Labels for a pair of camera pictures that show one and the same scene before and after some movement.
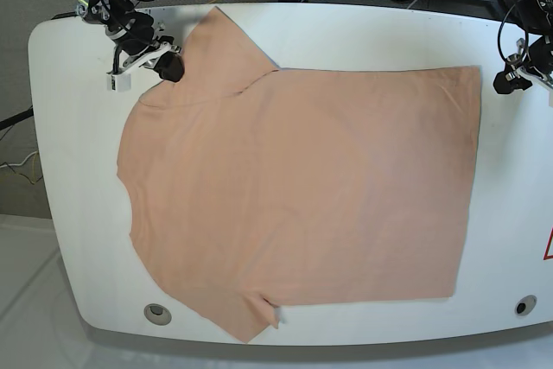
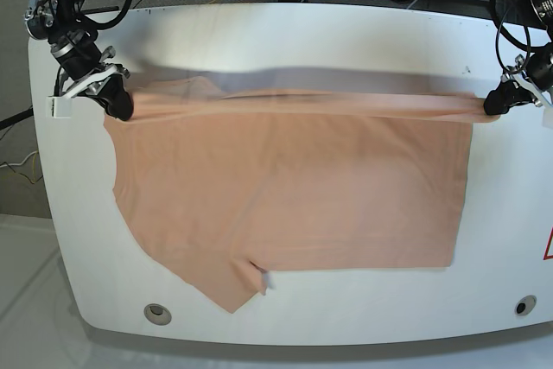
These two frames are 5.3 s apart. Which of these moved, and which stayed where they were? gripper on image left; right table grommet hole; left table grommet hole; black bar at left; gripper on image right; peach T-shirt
Moved: gripper on image left; gripper on image right; peach T-shirt
Stayed: right table grommet hole; black bar at left; left table grommet hole
